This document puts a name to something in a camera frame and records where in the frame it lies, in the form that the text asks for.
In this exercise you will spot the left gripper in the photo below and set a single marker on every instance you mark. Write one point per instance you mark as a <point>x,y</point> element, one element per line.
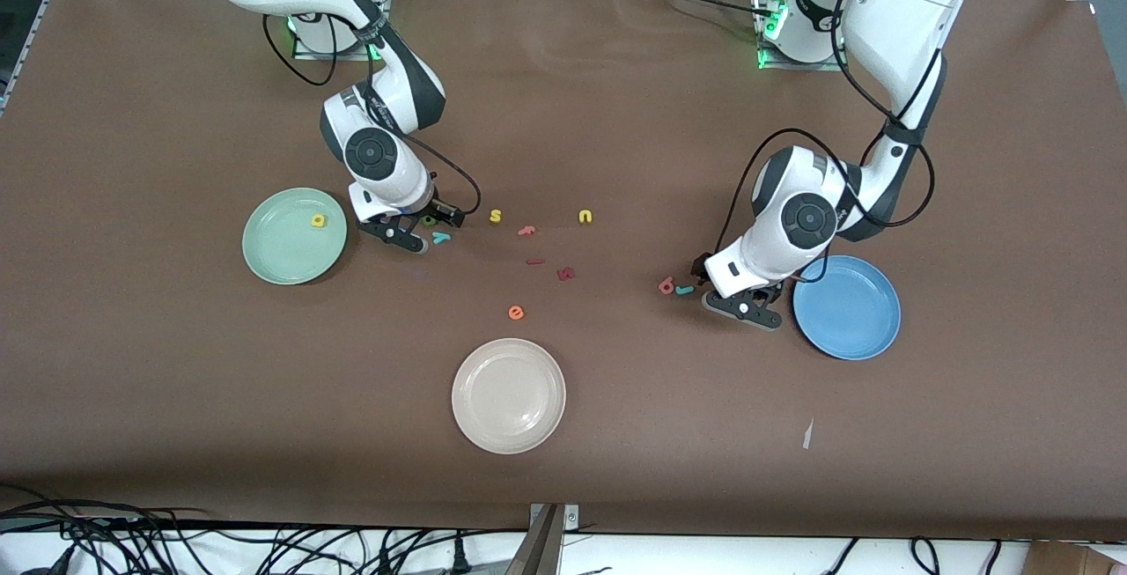
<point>702,269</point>

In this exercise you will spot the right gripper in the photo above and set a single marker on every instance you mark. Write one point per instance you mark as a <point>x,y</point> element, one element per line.
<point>435,210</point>

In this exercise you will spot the teal letter y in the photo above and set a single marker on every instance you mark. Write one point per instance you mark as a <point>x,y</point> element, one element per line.
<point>441,237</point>

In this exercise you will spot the pink letter b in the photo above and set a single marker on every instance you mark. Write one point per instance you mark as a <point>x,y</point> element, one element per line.
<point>666,285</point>

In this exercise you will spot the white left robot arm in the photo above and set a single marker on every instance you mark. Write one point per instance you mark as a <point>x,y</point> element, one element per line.
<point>898,11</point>

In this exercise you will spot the blue plate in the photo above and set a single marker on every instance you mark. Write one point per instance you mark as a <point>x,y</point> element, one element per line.
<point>846,307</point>

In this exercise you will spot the green plate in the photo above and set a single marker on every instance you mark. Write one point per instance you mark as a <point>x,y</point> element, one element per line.
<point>286,245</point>

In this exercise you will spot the dark red letter k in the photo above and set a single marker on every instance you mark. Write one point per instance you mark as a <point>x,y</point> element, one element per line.
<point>566,273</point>

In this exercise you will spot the white paper scrap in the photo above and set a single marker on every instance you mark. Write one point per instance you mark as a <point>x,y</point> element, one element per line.
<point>807,434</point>

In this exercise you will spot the beige plate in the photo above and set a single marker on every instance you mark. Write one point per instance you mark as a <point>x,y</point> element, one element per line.
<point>509,396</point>

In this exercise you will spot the brown table cover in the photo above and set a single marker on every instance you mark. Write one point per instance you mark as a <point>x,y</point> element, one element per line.
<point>616,117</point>

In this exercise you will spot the black power plug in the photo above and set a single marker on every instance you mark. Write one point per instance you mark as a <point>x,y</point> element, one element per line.
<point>458,557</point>

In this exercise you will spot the grey metal profile leg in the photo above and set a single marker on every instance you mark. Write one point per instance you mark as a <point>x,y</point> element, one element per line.
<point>537,553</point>

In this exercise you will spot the brown cardboard box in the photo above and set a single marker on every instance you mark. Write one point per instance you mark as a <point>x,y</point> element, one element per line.
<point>1065,562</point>

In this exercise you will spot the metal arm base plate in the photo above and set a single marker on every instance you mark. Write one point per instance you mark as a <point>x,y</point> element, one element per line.
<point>343,55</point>
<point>792,67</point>

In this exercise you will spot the small metal table bracket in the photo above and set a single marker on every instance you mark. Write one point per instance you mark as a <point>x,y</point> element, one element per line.
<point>570,518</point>

